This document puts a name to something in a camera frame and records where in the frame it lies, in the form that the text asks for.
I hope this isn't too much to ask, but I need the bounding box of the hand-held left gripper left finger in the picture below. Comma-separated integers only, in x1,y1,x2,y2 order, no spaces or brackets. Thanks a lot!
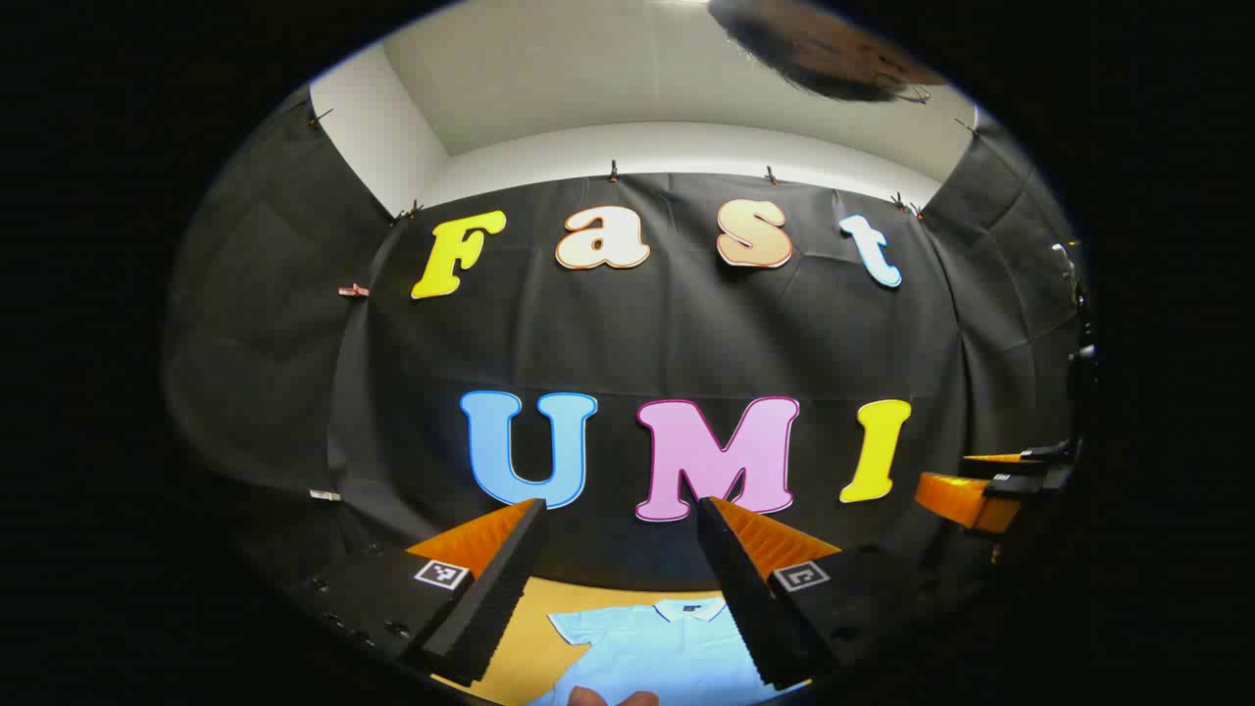
279,497,548,689

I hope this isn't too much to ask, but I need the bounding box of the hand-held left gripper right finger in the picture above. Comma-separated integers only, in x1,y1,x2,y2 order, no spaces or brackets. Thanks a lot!
696,495,981,692

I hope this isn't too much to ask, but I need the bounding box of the light blue T-shirt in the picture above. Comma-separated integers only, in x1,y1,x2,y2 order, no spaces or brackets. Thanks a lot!
525,596,785,706

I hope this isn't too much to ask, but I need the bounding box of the black backdrop cloth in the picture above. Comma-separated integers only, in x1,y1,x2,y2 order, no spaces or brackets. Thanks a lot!
162,83,1099,638

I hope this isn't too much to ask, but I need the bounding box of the person's head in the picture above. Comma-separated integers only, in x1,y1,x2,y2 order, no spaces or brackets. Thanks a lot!
708,0,947,104

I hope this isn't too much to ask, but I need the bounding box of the row of small black clips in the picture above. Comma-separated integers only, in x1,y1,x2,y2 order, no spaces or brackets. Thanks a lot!
309,106,981,222

